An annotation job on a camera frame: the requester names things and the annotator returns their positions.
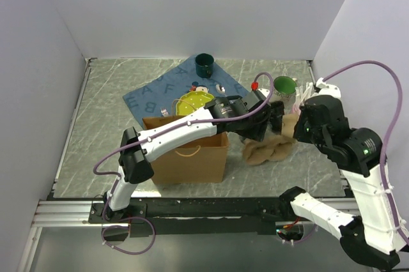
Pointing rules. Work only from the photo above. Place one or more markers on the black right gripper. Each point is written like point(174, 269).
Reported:
point(298, 133)

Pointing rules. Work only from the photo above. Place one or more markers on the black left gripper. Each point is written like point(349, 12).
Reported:
point(258, 133)

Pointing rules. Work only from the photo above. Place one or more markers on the brown pulp cup carrier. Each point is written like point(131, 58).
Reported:
point(274, 148)

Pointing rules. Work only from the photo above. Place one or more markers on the brown paper bag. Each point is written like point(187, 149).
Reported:
point(181, 151)

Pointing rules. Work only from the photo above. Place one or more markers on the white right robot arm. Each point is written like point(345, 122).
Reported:
point(377, 234)

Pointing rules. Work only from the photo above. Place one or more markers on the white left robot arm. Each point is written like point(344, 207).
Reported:
point(247, 116)

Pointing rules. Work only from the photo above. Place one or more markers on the pink straw holder cup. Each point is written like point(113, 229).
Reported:
point(295, 109)

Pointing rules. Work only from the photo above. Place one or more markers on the floral mug green inside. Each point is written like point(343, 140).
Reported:
point(284, 89)

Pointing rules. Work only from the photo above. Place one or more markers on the white wrapped straws bundle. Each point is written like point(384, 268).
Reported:
point(303, 93)

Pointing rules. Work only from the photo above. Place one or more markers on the silver spoon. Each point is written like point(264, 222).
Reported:
point(220, 89)

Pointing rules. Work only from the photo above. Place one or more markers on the cartoon mouse coaster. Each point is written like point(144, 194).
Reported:
point(195, 86)

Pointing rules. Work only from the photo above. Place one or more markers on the dark green mug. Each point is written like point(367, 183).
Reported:
point(204, 65)

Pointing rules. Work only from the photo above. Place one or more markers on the green polka dot plate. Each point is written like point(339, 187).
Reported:
point(190, 102)

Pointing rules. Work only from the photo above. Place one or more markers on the silver fork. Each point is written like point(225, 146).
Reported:
point(164, 112)

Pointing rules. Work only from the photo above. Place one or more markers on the blue letter placemat cloth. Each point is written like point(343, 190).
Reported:
point(163, 91)

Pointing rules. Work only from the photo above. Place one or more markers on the black base frame rail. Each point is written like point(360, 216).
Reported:
point(217, 215)

